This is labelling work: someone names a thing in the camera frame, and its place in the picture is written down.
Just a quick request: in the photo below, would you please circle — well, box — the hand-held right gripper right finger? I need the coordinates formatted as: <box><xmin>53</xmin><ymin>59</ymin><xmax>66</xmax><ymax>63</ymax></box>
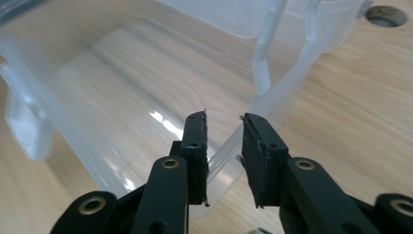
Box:
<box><xmin>239</xmin><ymin>112</ymin><xmax>290</xmax><ymax>210</ymax></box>

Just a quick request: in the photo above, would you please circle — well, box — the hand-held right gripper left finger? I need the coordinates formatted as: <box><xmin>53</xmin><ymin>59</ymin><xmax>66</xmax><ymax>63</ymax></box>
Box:
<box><xmin>169</xmin><ymin>109</ymin><xmax>209</xmax><ymax>207</ymax></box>

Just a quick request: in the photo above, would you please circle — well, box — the clear plastic storage box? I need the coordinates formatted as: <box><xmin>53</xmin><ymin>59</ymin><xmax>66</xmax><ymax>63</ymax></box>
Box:
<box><xmin>0</xmin><ymin>0</ymin><xmax>375</xmax><ymax>222</ymax></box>

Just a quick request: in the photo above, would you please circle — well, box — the round table cable hole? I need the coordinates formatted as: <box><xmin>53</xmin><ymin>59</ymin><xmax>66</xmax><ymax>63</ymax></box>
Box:
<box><xmin>363</xmin><ymin>4</ymin><xmax>409</xmax><ymax>29</ymax></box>

